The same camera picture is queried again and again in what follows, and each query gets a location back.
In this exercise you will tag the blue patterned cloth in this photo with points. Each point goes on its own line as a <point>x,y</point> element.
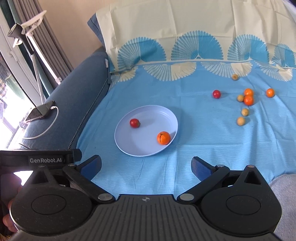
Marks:
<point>175,54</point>

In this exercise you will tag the lavender round plate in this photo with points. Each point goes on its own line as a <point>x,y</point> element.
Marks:
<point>142,141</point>

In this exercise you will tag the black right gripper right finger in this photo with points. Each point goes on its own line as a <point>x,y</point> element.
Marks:
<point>234,202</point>

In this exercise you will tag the operator left hand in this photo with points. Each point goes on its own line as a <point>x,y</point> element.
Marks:
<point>10,187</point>

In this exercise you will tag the tan longan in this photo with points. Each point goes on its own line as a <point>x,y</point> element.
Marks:
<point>235,77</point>
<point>240,98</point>
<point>241,121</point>
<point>245,112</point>

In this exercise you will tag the black smartphone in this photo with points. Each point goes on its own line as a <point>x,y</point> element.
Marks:
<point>40,112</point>

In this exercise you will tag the orange mandarin with stem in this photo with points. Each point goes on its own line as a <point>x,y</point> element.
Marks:
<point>163,138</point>

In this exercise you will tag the white garment steamer stand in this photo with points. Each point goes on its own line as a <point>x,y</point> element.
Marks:
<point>23,34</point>

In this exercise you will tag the small orange mandarin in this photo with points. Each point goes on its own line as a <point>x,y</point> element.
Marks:
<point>248,100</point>
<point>248,91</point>
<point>270,93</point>

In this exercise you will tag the red cherry tomato with stem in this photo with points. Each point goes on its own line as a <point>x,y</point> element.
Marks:
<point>134,123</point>

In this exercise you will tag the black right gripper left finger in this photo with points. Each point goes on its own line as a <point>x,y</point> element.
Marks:
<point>43,206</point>

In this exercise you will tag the grey curtain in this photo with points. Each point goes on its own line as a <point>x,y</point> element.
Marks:
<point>22,11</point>

